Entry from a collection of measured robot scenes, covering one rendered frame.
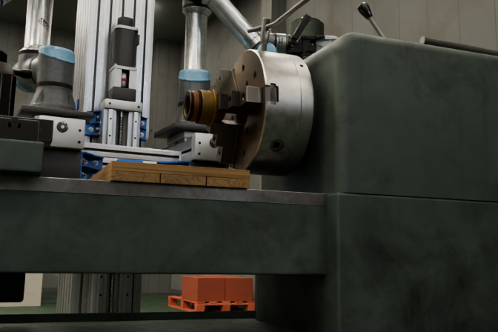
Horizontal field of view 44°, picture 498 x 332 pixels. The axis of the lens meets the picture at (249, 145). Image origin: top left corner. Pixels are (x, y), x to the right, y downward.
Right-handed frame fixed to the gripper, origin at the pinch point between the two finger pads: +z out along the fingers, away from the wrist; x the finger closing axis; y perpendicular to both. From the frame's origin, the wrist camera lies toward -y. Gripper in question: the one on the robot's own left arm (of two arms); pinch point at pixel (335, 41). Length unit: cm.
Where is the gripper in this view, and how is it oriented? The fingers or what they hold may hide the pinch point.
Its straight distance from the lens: 258.3
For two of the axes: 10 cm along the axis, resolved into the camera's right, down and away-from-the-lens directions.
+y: -0.3, 10.0, -0.4
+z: 9.9, 0.4, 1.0
